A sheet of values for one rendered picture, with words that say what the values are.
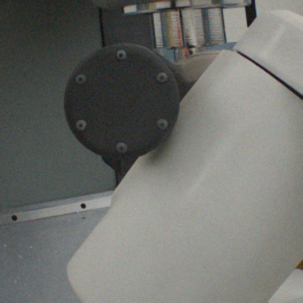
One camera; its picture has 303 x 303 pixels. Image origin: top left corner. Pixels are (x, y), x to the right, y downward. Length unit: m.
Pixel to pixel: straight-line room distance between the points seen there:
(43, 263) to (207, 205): 0.60
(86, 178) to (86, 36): 0.16
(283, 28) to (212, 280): 0.08
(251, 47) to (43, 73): 0.61
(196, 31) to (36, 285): 0.43
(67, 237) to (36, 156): 0.10
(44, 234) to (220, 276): 0.61
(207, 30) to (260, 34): 0.22
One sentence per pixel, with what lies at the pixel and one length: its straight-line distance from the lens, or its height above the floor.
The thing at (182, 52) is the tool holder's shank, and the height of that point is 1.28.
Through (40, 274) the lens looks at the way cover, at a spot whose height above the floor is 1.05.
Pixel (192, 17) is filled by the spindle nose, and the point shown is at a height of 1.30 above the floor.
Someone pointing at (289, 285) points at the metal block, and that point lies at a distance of 0.55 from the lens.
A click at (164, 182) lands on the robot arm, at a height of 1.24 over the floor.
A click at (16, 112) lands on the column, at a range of 0.83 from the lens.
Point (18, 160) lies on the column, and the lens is 0.83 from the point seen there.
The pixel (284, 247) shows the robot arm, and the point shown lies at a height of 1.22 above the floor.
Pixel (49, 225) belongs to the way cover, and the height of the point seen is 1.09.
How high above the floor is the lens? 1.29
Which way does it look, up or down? 8 degrees down
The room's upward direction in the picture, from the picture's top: 6 degrees counter-clockwise
